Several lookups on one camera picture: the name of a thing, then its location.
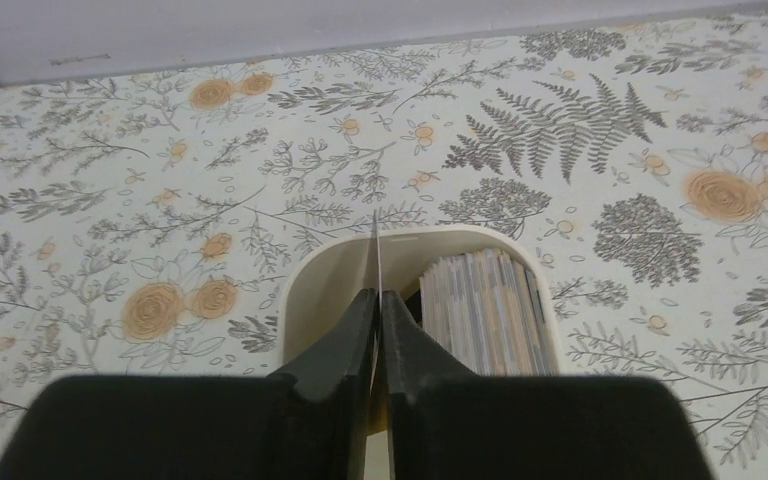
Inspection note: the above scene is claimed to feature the stack of cards in tray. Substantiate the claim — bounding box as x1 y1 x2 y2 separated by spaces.
418 249 559 377

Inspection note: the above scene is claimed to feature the grey credit card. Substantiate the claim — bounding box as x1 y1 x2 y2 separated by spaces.
369 210 383 392

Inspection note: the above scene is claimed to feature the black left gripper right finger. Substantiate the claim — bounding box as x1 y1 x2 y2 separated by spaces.
381 291 712 479

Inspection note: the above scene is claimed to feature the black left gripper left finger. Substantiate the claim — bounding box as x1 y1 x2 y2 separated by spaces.
0 289 378 479

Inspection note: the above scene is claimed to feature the floral patterned table mat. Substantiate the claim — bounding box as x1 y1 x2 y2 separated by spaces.
0 11 768 479

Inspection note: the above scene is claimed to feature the cream plastic oblong tray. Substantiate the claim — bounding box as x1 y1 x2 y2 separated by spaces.
276 223 565 480

